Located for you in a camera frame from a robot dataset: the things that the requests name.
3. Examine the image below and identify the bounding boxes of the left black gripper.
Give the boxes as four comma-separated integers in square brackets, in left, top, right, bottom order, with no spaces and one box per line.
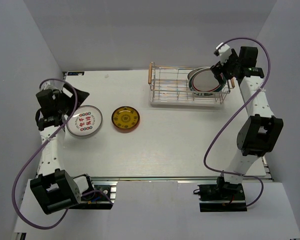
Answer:
[55,83,90,117]

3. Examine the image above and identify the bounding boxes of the white plate red lettering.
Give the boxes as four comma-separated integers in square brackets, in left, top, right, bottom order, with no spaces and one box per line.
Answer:
[66,105,103,138]

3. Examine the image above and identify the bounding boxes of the yellow patterned plate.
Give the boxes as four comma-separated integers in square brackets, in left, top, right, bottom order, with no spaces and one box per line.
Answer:
[111,106,141,122]

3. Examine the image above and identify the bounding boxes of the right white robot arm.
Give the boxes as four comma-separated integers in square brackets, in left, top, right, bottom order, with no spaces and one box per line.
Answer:
[211,44,284,200]

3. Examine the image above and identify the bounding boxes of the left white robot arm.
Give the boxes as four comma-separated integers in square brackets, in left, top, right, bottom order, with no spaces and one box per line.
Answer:
[30,85,96,215]

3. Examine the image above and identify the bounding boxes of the white plate green rim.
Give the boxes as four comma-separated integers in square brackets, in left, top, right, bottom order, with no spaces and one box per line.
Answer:
[188,68,226,96]

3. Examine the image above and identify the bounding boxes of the black label sticker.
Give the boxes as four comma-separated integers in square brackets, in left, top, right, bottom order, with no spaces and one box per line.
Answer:
[67,71,85,76]

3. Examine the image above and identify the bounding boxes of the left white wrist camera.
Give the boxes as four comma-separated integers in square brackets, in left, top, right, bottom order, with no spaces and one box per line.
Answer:
[39,80,64,91]

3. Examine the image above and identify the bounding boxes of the metal wire dish rack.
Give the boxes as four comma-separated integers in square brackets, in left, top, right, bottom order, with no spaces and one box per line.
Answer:
[147,62,235,107]

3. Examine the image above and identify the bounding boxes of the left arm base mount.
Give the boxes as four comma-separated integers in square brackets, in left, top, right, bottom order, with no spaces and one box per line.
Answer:
[71,174,117,210]

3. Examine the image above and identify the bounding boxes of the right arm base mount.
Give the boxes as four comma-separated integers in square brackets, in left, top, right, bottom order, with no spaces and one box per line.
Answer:
[193,176,247,213]

